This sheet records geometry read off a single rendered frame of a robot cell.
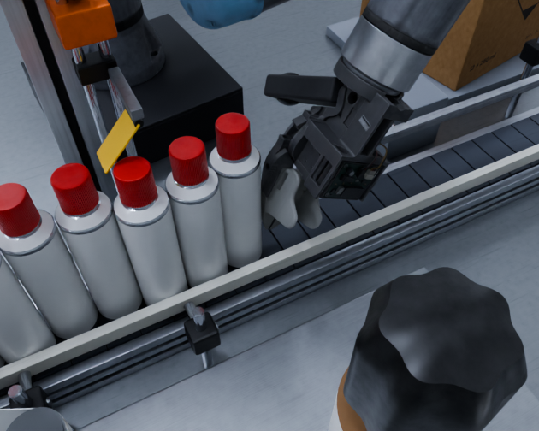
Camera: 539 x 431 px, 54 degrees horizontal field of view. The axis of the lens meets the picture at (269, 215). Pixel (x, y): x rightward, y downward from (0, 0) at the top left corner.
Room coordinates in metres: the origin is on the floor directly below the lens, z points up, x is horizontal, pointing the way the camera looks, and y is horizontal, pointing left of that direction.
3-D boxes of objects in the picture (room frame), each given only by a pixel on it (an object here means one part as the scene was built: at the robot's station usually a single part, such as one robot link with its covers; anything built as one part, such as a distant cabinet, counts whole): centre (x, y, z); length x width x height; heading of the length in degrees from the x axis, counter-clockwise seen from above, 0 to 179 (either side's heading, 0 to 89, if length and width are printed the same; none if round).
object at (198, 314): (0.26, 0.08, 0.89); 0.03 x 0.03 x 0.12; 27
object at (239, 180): (0.39, 0.03, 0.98); 0.05 x 0.05 x 0.20
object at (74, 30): (0.38, 0.14, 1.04); 0.10 x 0.04 x 0.33; 27
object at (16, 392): (0.20, 0.23, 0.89); 0.06 x 0.03 x 0.12; 27
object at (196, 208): (0.35, 0.07, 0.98); 0.05 x 0.05 x 0.20
